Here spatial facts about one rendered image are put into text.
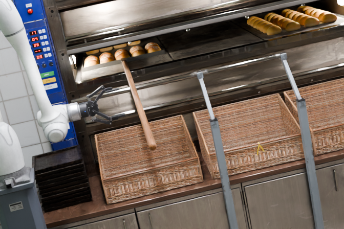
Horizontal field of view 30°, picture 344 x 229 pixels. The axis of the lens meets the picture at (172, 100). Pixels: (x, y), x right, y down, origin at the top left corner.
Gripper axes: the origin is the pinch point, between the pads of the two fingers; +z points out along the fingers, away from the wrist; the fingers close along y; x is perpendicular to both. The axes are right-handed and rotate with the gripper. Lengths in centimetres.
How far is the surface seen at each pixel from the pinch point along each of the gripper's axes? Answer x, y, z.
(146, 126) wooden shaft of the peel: 56, -1, 9
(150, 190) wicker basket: -19, 58, 6
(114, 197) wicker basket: -20, 57, -14
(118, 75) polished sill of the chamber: -68, 0, 2
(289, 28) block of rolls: -83, -3, 115
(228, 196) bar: -9, 66, 46
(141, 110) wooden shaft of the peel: 30.6, -1.6, 8.5
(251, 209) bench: -14, 80, 59
